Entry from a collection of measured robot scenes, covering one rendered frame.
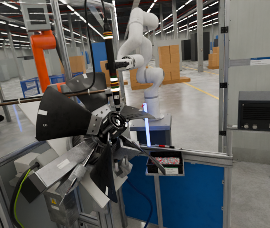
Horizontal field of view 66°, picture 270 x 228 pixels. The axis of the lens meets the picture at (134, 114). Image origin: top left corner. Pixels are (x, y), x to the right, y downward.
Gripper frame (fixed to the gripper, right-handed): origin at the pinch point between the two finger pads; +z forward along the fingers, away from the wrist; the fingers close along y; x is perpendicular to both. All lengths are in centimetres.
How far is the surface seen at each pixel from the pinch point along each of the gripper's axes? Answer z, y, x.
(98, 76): -5.8, 13.5, -5.6
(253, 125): -31, -65, -39
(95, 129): 16.6, 3.1, -28.0
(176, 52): -801, 187, -9
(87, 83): 0.8, 16.5, -7.9
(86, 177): 22, 9, -52
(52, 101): 31.3, 10.6, -10.5
